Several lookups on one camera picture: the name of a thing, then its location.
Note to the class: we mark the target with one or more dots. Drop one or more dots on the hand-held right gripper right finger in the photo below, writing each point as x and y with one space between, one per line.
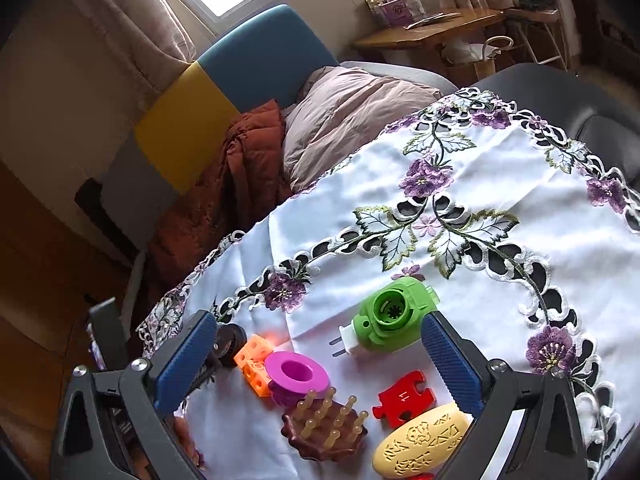
450 365

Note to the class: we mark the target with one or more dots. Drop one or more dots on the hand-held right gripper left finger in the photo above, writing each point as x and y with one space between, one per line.
186 360

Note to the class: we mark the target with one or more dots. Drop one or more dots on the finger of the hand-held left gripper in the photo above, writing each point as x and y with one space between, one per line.
228 342

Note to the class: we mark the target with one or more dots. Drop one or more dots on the orange cube blocks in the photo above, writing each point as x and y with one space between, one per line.
250 355

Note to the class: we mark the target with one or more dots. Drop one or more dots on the red puzzle piece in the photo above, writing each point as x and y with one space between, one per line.
405 395

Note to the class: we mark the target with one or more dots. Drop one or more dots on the magenta plastic spool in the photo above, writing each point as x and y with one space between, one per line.
295 372

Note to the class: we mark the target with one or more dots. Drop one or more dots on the green plug-in device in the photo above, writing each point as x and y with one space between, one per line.
400 310

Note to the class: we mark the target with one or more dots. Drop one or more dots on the yellow perforated oval case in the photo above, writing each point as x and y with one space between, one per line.
420 447

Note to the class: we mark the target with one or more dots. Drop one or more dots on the brown wooden peg brush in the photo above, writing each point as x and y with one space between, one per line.
325 430

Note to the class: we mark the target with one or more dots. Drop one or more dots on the person's left hand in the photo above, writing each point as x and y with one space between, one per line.
185 442

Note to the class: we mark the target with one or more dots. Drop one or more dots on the rust brown blanket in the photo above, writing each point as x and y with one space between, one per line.
235 180

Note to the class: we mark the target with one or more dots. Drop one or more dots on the white floral embroidered tablecloth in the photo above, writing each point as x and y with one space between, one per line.
350 220

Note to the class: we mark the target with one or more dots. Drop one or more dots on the blue yellow grey headboard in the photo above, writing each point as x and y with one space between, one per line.
210 90

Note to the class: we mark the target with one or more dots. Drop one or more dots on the beige pillow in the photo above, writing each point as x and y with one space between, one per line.
340 115

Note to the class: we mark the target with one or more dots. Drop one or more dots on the black padded table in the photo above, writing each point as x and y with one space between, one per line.
575 95

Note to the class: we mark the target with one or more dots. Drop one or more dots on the wooden desk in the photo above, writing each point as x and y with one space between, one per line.
425 30

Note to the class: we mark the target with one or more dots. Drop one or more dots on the open book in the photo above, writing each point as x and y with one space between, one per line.
430 20

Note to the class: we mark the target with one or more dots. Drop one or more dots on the white metal folding chair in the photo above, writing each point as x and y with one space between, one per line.
540 25

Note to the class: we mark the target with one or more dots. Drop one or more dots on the purple box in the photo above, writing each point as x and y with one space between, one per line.
395 10

